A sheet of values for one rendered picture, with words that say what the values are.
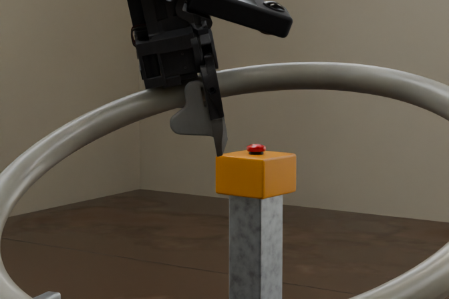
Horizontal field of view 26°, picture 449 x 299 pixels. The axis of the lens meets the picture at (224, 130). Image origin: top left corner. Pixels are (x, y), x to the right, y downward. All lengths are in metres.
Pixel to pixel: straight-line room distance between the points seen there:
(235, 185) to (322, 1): 5.50
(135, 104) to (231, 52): 6.72
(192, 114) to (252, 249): 0.92
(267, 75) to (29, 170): 0.28
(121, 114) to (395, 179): 6.18
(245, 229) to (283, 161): 0.16
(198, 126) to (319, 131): 6.35
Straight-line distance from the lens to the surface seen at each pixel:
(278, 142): 7.58
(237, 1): 1.03
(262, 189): 1.89
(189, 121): 1.05
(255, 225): 1.93
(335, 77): 1.04
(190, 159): 8.05
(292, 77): 1.05
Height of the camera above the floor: 1.32
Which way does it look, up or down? 6 degrees down
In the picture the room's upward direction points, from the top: straight up
